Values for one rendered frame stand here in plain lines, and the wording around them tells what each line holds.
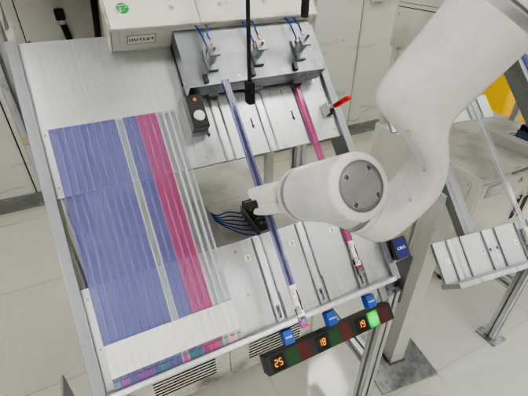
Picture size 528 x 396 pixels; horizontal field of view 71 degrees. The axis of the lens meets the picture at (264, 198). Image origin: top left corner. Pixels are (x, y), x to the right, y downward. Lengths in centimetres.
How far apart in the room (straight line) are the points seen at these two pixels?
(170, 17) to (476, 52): 64
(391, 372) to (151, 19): 145
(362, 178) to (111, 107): 59
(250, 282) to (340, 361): 92
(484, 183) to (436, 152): 129
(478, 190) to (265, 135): 107
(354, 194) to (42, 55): 71
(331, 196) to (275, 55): 56
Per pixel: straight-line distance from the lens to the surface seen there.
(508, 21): 40
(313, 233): 88
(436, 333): 187
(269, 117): 92
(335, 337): 92
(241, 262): 82
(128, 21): 87
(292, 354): 88
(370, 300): 94
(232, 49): 90
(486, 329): 194
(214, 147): 85
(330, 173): 43
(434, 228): 121
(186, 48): 88
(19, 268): 235
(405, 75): 42
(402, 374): 169
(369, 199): 45
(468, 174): 175
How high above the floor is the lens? 139
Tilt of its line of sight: 34 degrees down
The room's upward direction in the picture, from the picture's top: straight up
